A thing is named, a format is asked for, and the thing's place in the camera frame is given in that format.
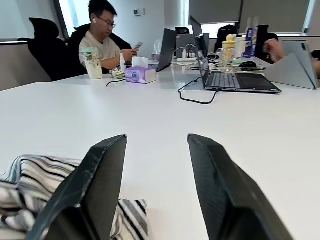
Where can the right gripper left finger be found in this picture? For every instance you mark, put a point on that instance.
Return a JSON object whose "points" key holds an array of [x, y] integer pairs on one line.
{"points": [[100, 180]]}

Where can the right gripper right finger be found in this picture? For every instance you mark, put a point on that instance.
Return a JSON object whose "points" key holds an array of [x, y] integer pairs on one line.
{"points": [[225, 190]]}

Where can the black and white striped T-shirt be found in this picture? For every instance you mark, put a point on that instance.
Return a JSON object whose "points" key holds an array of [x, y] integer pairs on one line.
{"points": [[27, 185]]}

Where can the purple tissue box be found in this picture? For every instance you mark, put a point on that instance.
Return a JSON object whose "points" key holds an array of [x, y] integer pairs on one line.
{"points": [[140, 72]]}

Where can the open grey laptop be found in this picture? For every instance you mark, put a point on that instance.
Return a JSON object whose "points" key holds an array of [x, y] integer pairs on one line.
{"points": [[230, 75]]}

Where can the pale green floral tumbler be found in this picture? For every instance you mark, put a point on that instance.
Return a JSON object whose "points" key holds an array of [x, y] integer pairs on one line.
{"points": [[91, 62]]}

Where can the small white spray bottle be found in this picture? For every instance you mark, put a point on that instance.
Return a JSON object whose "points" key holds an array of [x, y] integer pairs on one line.
{"points": [[122, 62]]}

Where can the white power strip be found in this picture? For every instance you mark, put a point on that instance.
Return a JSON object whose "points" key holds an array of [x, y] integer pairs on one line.
{"points": [[186, 59]]}

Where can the yellow bottle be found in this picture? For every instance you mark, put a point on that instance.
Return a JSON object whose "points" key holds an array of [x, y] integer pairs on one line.
{"points": [[228, 51]]}

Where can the grey tablet stand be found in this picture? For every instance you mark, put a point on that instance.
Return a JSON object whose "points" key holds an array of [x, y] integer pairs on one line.
{"points": [[292, 67]]}

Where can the black office chair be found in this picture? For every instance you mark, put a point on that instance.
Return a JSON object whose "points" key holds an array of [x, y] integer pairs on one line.
{"points": [[226, 37], [46, 50]]}

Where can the open dark laptop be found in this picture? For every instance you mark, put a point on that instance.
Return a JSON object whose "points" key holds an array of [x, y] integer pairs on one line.
{"points": [[166, 50]]}

